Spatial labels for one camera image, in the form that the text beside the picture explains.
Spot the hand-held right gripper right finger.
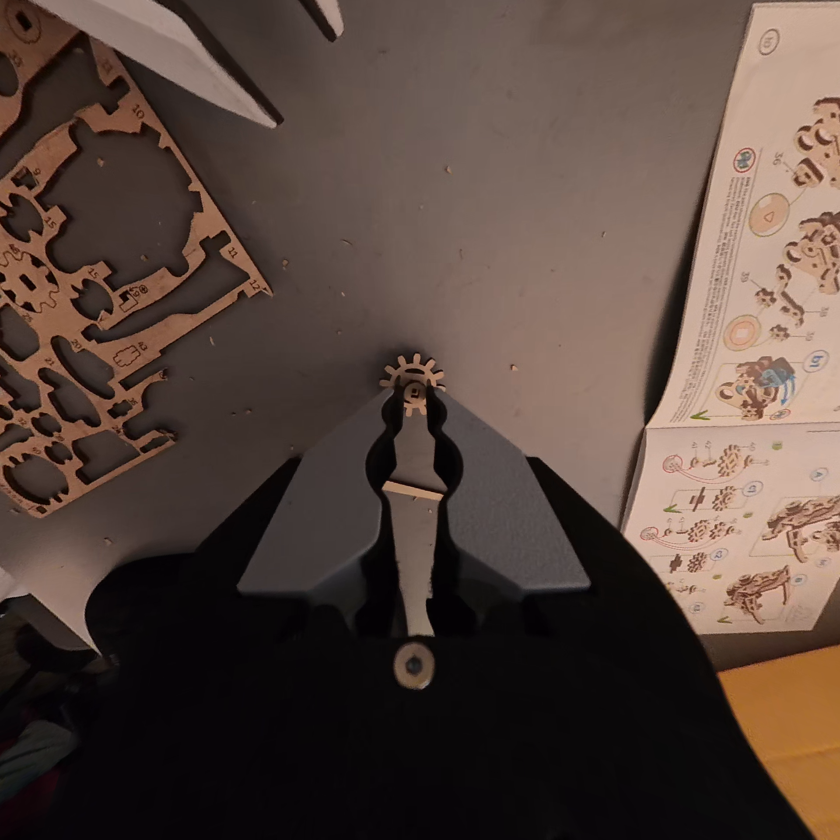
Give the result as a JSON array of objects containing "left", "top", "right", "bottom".
[{"left": 427, "top": 384, "right": 592, "bottom": 634}]

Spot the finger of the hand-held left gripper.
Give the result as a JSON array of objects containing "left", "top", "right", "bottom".
[
  {"left": 301, "top": 0, "right": 345, "bottom": 43},
  {"left": 36, "top": 0, "right": 284, "bottom": 130}
]

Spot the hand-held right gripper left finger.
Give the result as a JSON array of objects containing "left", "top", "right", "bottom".
[{"left": 238, "top": 386, "right": 403, "bottom": 634}]

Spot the small wooden gear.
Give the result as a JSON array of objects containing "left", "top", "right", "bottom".
[{"left": 379, "top": 352, "right": 447, "bottom": 419}]

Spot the laser-cut wooden parts sheet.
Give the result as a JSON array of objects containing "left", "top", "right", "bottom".
[{"left": 0, "top": 0, "right": 273, "bottom": 519}]

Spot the brown cardboard box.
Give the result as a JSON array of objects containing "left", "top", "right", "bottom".
[{"left": 717, "top": 643, "right": 840, "bottom": 840}]

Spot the paper instruction booklet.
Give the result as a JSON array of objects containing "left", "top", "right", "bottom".
[{"left": 620, "top": 0, "right": 840, "bottom": 636}]

